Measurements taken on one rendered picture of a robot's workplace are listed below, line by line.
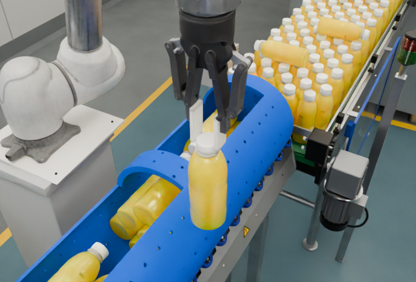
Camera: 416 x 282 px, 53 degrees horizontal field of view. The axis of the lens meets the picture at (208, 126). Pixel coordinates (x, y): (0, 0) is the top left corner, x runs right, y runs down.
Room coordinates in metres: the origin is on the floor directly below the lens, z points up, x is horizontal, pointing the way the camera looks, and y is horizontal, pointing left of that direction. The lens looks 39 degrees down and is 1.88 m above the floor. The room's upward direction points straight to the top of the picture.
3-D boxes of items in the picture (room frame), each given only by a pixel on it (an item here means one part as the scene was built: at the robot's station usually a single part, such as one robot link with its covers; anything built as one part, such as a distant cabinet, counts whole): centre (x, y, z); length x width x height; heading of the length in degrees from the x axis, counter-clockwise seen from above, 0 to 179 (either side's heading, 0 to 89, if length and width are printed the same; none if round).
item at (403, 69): (1.26, -0.68, 1.18); 0.06 x 0.06 x 0.16
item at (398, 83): (1.26, -0.68, 0.55); 0.04 x 0.04 x 1.10; 59
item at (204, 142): (0.52, 0.00, 1.42); 0.04 x 0.04 x 0.02
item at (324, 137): (1.05, -0.37, 0.95); 0.10 x 0.07 x 0.10; 59
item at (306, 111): (1.15, -0.34, 0.99); 0.07 x 0.07 x 0.19
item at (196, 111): (0.54, 0.02, 1.46); 0.03 x 0.01 x 0.07; 149
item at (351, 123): (1.53, -0.71, 0.70); 0.80 x 0.05 x 0.50; 149
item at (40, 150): (1.01, 0.54, 1.04); 0.22 x 0.18 x 0.06; 152
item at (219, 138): (0.52, -0.02, 1.46); 0.03 x 0.01 x 0.07; 149
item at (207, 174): (0.52, 0.00, 1.32); 0.07 x 0.07 x 0.19
